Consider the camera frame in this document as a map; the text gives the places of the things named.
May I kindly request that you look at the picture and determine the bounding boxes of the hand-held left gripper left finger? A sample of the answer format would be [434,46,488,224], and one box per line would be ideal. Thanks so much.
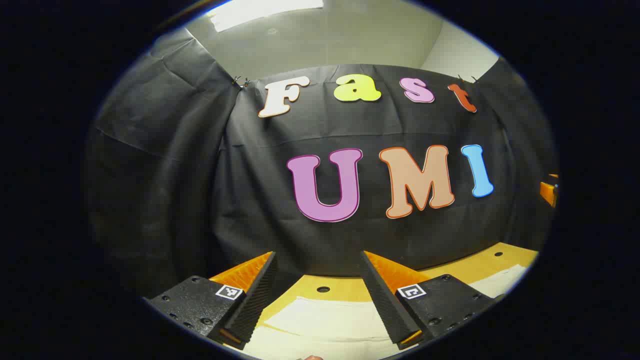
[142,251,279,351]

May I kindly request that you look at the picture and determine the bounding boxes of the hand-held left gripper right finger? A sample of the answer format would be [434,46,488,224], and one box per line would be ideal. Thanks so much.
[359,250,506,351]

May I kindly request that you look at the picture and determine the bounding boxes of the white jeans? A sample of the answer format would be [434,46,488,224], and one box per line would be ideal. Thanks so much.
[222,264,530,360]

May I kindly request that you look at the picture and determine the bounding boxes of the black backdrop cloth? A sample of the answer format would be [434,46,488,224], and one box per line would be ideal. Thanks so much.
[85,27,558,301]

